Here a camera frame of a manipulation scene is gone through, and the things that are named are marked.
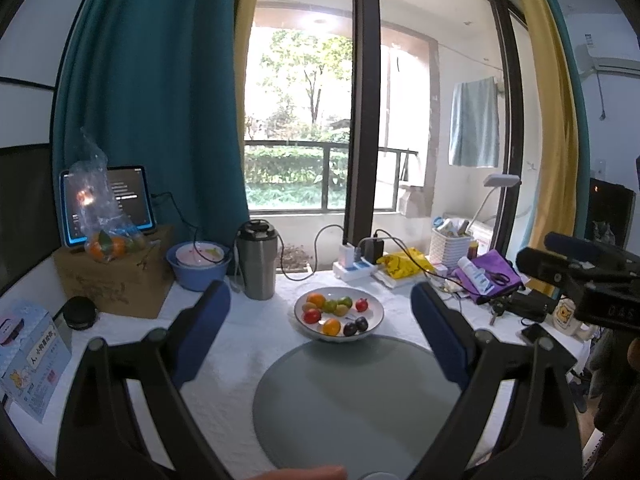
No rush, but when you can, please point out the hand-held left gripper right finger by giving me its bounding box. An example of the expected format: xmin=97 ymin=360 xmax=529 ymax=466
xmin=410 ymin=281 xmax=586 ymax=480

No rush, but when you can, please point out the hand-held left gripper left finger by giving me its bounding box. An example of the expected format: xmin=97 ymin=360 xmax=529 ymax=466
xmin=56 ymin=280 xmax=236 ymax=480

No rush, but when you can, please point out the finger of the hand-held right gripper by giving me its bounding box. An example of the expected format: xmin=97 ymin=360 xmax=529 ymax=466
xmin=544 ymin=231 xmax=640 ymax=271
xmin=515 ymin=246 xmax=601 ymax=291

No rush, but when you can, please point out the white plate with dark rim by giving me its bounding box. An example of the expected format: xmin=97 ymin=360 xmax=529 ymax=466
xmin=293 ymin=286 xmax=386 ymax=343

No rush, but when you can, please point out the person's right forearm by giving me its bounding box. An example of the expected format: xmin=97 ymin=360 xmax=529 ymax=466
xmin=595 ymin=330 xmax=640 ymax=441

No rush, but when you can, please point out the person's left hand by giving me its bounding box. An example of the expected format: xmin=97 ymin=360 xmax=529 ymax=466
xmin=247 ymin=464 xmax=349 ymax=480

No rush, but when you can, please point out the black case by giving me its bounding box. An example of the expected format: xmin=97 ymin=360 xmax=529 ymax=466
xmin=507 ymin=290 xmax=548 ymax=323

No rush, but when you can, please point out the black appliance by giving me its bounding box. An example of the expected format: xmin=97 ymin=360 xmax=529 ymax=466
xmin=585 ymin=177 xmax=637 ymax=251

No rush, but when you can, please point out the purple cloth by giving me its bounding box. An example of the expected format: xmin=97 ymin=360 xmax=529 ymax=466
xmin=452 ymin=250 xmax=526 ymax=306

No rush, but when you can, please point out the white mug with bear print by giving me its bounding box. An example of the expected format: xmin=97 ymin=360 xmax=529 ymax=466
xmin=552 ymin=297 xmax=583 ymax=337

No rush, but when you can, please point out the blue plastic bowl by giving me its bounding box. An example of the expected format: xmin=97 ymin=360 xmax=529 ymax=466
xmin=166 ymin=242 xmax=233 ymax=292

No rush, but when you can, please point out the white tube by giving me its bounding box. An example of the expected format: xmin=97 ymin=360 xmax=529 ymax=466
xmin=456 ymin=256 xmax=493 ymax=296

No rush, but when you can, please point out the black phone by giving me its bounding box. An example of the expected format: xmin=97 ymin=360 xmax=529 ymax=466
xmin=520 ymin=322 xmax=551 ymax=346

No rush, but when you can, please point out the yellow plastic bag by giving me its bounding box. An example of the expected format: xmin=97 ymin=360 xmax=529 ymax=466
xmin=376 ymin=247 xmax=435 ymax=281

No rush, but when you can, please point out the stainless steel tumbler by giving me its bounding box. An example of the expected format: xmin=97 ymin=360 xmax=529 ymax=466
xmin=236 ymin=220 xmax=278 ymax=301

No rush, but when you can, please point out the white perforated basket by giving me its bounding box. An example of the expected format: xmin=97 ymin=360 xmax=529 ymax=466
xmin=430 ymin=220 xmax=476 ymax=268

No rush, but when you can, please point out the brown cardboard box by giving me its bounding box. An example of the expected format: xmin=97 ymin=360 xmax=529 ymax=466
xmin=52 ymin=225 xmax=176 ymax=319

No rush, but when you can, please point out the white desk lamp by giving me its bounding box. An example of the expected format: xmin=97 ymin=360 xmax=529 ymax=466
xmin=462 ymin=174 xmax=522 ymax=236

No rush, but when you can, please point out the black charger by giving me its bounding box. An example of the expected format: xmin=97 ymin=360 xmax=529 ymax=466
xmin=361 ymin=239 xmax=385 ymax=265

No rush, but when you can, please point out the white power strip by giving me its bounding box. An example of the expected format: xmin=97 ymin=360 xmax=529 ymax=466
xmin=332 ymin=257 xmax=378 ymax=282

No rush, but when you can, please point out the round grey glass mat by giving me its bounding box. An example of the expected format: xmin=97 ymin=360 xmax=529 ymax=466
xmin=252 ymin=336 xmax=516 ymax=480

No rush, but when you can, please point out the round black speaker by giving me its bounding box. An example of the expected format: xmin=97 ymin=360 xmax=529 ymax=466
xmin=62 ymin=296 xmax=100 ymax=332

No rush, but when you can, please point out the yellow curtain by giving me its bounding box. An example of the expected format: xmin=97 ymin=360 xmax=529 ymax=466
xmin=500 ymin=0 xmax=583 ymax=296
xmin=234 ymin=0 xmax=266 ymax=141

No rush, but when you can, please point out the tablet with lit screen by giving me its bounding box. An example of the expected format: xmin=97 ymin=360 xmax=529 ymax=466
xmin=59 ymin=165 xmax=160 ymax=248

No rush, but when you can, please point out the clear plastic bag of oranges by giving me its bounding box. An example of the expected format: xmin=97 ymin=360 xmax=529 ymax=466
xmin=70 ymin=127 xmax=148 ymax=264

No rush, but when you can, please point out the light blue hanging towel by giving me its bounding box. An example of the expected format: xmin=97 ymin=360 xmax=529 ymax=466
xmin=448 ymin=76 xmax=501 ymax=168

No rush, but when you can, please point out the light blue tissue box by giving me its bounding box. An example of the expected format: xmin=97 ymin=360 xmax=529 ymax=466
xmin=0 ymin=299 xmax=73 ymax=423

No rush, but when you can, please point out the white air conditioner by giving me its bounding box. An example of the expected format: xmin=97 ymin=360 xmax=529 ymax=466
xmin=575 ymin=35 xmax=640 ymax=78

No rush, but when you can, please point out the black balcony railing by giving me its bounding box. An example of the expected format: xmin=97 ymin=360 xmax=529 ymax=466
xmin=245 ymin=142 xmax=418 ymax=211

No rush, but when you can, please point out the black charging cable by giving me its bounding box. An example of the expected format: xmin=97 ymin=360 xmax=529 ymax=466
xmin=277 ymin=224 xmax=347 ymax=281

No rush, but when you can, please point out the black window frame post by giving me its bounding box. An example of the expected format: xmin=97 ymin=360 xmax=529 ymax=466
xmin=342 ymin=0 xmax=383 ymax=256
xmin=487 ymin=0 xmax=526 ymax=261

